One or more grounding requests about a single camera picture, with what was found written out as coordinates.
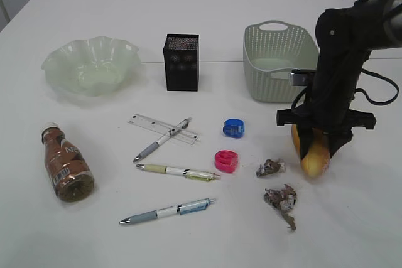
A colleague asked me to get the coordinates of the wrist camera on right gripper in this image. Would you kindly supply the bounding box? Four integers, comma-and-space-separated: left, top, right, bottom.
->
289, 69, 316, 87

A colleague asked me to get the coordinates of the golden bread loaf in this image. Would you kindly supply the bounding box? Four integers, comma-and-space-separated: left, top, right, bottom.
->
291, 125, 330, 178

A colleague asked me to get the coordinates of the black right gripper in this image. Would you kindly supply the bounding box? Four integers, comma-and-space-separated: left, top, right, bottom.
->
276, 60, 376, 161

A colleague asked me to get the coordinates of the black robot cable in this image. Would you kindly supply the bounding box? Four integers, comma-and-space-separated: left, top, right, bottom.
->
339, 0, 400, 105

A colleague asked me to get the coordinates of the brown coffee drink bottle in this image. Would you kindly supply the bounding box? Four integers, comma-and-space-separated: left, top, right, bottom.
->
41, 122, 94, 203

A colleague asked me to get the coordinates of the pale green wavy glass bowl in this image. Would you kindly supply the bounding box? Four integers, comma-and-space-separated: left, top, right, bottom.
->
41, 36, 141, 97

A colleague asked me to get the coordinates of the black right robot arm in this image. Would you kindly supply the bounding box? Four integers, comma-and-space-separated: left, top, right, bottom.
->
276, 0, 401, 158

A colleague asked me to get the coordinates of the black mesh pen holder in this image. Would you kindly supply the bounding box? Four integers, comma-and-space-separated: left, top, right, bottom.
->
163, 33, 199, 92

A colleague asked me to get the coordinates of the small paper piece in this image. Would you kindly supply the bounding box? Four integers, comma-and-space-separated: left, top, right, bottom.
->
256, 159, 286, 178

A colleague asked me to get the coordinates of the pink pencil sharpener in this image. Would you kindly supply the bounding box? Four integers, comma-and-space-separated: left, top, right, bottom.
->
214, 150, 238, 173

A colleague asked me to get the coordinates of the grey-green plastic basket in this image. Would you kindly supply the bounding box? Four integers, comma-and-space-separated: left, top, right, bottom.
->
243, 20, 319, 104

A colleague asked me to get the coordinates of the large paper piece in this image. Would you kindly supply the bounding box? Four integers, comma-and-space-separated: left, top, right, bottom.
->
263, 184, 297, 231

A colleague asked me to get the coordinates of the beige grip white pen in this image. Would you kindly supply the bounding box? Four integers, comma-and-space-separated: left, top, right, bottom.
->
136, 164, 220, 181

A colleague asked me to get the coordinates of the grey grip white pen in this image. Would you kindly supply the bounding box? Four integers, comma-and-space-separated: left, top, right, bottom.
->
133, 117, 192, 163

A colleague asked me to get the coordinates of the clear plastic ruler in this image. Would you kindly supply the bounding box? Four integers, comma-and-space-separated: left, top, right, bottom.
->
128, 114, 199, 145

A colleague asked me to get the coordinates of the blue grip white pen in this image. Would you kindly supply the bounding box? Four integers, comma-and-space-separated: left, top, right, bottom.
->
119, 198, 217, 225

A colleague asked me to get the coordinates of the blue pencil sharpener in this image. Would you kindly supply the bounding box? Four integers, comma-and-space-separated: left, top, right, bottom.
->
222, 119, 244, 138

